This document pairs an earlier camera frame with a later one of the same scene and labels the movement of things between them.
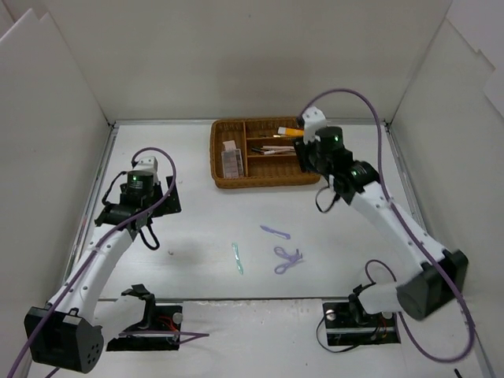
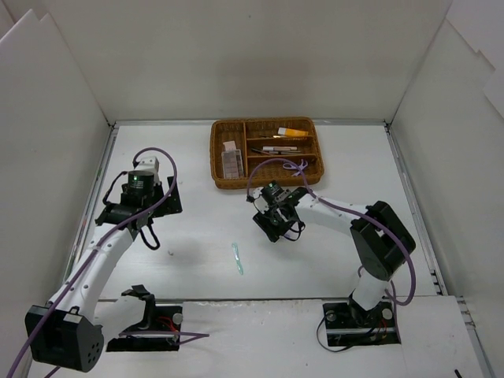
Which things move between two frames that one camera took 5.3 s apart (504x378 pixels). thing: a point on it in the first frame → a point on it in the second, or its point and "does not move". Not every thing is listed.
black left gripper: x=168 y=198 does not move
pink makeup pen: x=278 y=148 does not move
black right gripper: x=301 y=147 → x=272 y=221
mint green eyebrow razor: x=239 y=263 does not move
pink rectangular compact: x=230 y=146 does not move
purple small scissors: x=280 y=268 → x=292 y=166
